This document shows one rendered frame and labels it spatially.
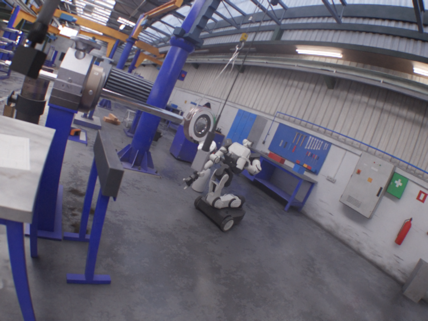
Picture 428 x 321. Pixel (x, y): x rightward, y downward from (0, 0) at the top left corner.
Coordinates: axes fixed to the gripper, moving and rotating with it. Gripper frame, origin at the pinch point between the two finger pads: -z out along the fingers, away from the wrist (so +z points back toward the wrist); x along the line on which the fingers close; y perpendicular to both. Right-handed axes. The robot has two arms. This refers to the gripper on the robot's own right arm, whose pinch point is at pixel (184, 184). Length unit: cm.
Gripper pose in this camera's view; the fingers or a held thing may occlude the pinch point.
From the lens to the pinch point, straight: 260.4
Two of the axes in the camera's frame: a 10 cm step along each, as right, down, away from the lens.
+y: 6.8, 4.5, -5.8
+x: -1.8, -6.7, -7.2
